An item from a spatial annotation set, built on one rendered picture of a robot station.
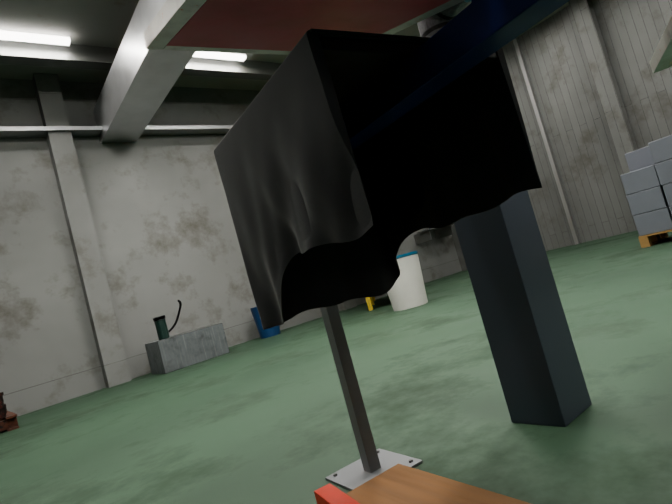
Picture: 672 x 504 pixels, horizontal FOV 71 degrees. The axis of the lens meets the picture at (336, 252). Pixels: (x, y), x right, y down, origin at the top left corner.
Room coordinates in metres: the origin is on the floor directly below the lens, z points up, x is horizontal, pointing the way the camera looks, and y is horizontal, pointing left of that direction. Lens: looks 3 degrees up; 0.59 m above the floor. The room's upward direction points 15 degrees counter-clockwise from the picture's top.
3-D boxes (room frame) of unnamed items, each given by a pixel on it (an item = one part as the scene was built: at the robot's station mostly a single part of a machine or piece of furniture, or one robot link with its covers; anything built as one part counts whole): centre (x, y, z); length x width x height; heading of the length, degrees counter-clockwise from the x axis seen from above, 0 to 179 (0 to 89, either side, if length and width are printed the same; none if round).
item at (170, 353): (6.79, 2.38, 0.46); 0.95 x 0.79 x 0.91; 129
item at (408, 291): (6.34, -0.77, 0.35); 0.58 x 0.57 x 0.70; 126
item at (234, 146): (0.87, 0.07, 0.74); 0.46 x 0.04 x 0.42; 33
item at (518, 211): (1.54, -0.53, 0.60); 0.18 x 0.18 x 1.20; 38
